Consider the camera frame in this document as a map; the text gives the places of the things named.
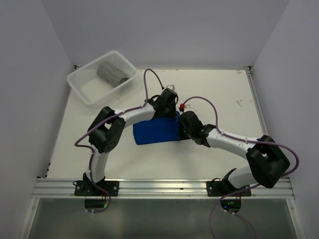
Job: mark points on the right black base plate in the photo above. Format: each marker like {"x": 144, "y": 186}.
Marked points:
{"x": 219, "y": 188}

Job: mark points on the grey towel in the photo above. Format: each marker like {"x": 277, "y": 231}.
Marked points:
{"x": 111, "y": 74}

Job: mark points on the blue towel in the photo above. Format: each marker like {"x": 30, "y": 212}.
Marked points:
{"x": 156, "y": 130}

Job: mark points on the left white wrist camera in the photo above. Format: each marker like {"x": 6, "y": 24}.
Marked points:
{"x": 171, "y": 87}

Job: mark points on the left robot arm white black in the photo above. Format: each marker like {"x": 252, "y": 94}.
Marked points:
{"x": 105, "y": 133}

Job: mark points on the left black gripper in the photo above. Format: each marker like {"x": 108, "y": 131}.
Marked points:
{"x": 173, "y": 113}

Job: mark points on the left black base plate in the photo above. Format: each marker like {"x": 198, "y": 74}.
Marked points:
{"x": 81, "y": 189}

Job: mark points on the white plastic basket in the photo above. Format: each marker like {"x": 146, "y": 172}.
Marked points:
{"x": 92, "y": 90}

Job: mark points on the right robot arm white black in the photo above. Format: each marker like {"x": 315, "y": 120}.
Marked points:
{"x": 266, "y": 162}

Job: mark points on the aluminium mounting rail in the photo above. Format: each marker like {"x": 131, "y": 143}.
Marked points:
{"x": 154, "y": 189}

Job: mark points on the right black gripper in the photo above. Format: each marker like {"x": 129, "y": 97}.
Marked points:
{"x": 181, "y": 136}

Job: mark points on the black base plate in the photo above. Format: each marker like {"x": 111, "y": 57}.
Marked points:
{"x": 81, "y": 189}
{"x": 219, "y": 188}

